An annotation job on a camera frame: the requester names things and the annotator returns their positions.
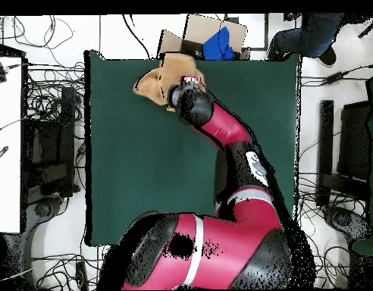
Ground tan terry towel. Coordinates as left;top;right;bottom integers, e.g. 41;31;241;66
133;53;207;113

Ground blue garment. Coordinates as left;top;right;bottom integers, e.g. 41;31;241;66
202;26;236;61

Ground open cardboard box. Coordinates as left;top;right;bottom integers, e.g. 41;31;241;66
156;14;252;61

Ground dark green table cloth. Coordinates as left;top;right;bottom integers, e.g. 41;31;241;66
83;49;303;247

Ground person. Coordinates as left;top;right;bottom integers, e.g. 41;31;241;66
266;12;346;66

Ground black upright stand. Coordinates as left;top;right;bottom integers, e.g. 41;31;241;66
315;99;334;207

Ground black equipment rack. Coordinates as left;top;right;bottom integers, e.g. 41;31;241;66
24;86;80;198

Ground white desk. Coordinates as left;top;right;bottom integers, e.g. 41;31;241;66
0;55;24;234

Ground black round floor foot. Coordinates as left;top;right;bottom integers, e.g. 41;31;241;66
33;200;55;218

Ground dark grey chair base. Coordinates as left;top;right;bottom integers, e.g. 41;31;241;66
322;205;372;243

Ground black power strip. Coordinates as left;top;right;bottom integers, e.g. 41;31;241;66
75;261;89;291

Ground thick black cable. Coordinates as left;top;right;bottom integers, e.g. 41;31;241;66
121;14;152;60

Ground black power adapter with cable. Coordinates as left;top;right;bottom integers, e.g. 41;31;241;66
301;63;373;89

